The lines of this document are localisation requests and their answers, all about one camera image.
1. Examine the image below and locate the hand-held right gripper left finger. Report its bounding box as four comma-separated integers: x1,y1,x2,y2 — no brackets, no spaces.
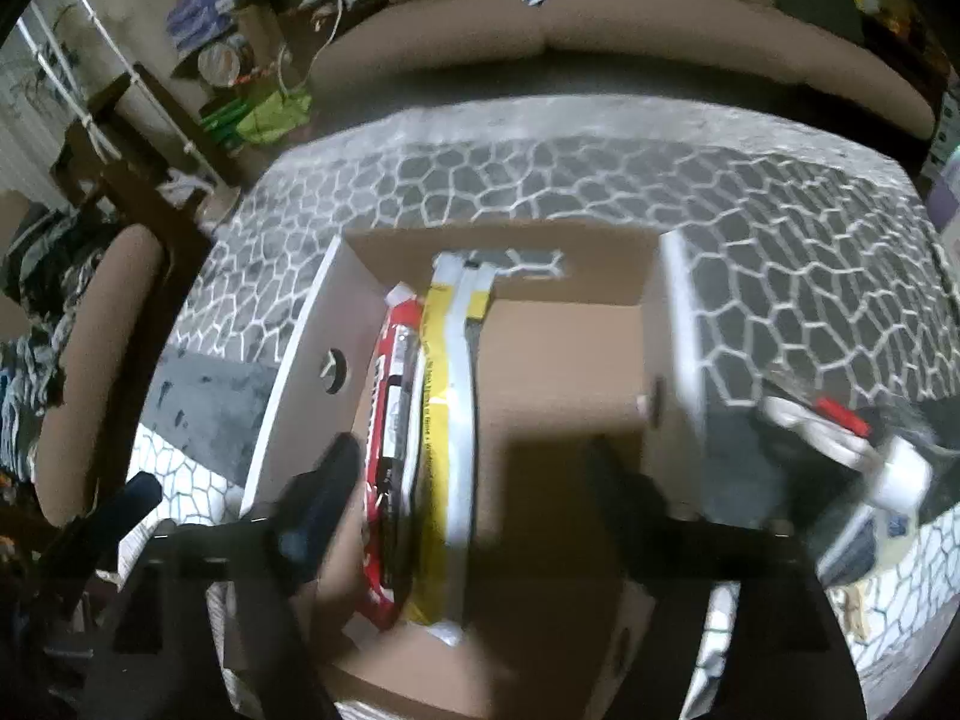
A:
90,431,365,720

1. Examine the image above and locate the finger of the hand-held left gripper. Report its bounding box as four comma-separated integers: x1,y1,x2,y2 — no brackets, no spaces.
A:
45,471,164,601

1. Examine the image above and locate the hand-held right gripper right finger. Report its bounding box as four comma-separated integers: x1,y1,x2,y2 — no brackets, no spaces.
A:
585,442,871,720

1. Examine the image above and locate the long red snack packet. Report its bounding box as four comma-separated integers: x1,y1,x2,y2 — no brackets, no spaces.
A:
358,281,421,631

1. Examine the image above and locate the brown cardboard box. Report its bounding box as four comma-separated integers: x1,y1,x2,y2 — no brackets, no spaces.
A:
221,229,725,720

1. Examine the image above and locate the yellow and white packet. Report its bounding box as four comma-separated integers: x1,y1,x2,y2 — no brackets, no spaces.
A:
405,251,496,646

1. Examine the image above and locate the brown upholstered chair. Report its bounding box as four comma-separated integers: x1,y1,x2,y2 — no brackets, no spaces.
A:
34,225,166,526

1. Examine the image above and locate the white plug adapter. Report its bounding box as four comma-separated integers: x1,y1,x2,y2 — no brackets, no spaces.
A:
870,439,935,515

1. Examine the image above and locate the grey honeycomb pattern rug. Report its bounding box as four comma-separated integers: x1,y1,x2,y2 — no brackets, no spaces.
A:
135,94,960,698

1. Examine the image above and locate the green bag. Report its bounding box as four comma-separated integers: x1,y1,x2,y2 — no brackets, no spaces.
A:
199,86,312,147

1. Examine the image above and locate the round silver tin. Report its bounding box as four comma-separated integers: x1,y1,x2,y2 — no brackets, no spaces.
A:
199,41,245,87

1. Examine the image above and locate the white rack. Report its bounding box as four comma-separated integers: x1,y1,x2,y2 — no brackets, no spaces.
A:
15,0,218,188

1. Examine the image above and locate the brown sofa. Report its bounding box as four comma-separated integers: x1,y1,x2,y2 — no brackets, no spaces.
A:
307,0,938,143

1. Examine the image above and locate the purple bag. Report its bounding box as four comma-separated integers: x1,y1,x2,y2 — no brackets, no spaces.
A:
166,0,241,53

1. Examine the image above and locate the dark wooden furniture frame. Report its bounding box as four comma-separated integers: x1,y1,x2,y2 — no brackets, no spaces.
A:
52,71,248,526

